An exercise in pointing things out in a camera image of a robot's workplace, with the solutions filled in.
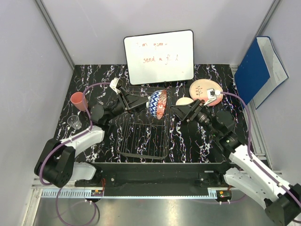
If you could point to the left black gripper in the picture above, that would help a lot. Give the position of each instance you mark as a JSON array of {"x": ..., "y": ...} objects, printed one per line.
[{"x": 132, "y": 102}]

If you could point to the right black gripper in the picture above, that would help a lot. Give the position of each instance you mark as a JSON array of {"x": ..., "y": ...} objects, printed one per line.
[{"x": 182, "y": 111}]

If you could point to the red floral bowl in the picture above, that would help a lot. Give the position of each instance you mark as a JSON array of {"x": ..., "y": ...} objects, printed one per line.
[{"x": 184, "y": 101}]

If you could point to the blue white patterned bowl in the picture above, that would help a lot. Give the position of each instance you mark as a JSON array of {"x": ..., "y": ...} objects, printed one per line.
[{"x": 157, "y": 103}]

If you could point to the cream pink plate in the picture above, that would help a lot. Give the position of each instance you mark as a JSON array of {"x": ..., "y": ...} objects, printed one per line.
[{"x": 198, "y": 90}]

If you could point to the pink plastic cup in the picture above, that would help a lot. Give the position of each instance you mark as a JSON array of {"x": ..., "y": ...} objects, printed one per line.
[{"x": 79, "y": 101}]

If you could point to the clear drinking glass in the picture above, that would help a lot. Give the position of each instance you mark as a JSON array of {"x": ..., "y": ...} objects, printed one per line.
[{"x": 74, "y": 122}]

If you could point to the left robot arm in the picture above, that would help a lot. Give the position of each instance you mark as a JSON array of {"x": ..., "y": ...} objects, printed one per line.
[{"x": 56, "y": 164}]

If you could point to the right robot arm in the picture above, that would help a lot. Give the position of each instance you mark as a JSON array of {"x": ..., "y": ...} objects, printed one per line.
[{"x": 280, "y": 200}]

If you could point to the white whiteboard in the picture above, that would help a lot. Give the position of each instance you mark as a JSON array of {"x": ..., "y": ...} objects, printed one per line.
[{"x": 160, "y": 57}]

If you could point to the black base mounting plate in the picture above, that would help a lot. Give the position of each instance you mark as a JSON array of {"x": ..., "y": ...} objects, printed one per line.
[{"x": 157, "y": 179}]

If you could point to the blue folder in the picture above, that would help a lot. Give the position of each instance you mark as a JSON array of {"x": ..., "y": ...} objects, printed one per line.
[{"x": 260, "y": 72}]

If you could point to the grey wire dish rack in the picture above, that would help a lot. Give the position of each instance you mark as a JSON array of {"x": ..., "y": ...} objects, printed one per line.
[{"x": 141, "y": 135}]

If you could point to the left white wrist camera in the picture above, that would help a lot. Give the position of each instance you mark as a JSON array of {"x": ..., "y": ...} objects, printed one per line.
[{"x": 116, "y": 84}]

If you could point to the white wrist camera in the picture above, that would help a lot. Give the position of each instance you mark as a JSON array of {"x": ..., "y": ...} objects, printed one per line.
[
  {"x": 214, "y": 97},
  {"x": 116, "y": 84}
]

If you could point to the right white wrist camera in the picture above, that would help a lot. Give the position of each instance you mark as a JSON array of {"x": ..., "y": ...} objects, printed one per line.
[{"x": 214, "y": 97}]

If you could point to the white slotted cable duct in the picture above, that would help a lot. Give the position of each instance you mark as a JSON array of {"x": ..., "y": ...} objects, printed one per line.
[{"x": 72, "y": 193}]

